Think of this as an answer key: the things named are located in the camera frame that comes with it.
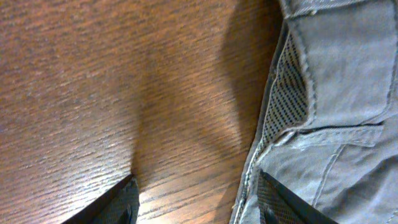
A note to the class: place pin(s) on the grey shorts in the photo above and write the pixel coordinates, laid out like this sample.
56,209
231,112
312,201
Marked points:
327,128

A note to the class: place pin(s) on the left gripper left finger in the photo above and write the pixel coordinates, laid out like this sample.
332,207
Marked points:
119,205

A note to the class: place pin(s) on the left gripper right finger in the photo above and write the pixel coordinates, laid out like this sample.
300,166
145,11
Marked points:
279,205

